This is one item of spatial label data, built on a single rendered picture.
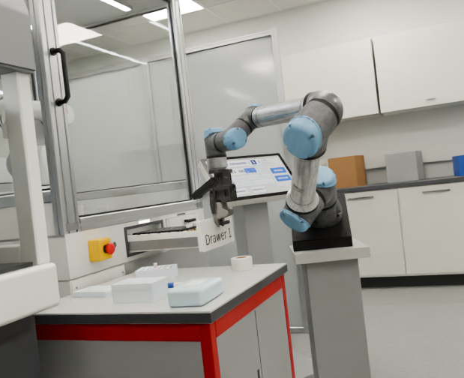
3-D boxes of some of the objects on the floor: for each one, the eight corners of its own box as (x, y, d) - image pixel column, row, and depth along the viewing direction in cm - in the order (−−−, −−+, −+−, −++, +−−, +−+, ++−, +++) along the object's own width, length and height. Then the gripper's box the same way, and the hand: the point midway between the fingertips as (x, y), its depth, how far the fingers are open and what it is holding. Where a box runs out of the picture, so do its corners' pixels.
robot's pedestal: (376, 415, 225) (357, 238, 224) (396, 451, 195) (373, 246, 194) (306, 422, 226) (285, 245, 225) (314, 458, 196) (291, 255, 195)
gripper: (224, 168, 190) (231, 226, 190) (235, 167, 201) (242, 223, 201) (202, 171, 194) (209, 229, 194) (215, 170, 204) (221, 225, 204)
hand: (218, 223), depth 198 cm, fingers closed on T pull, 3 cm apart
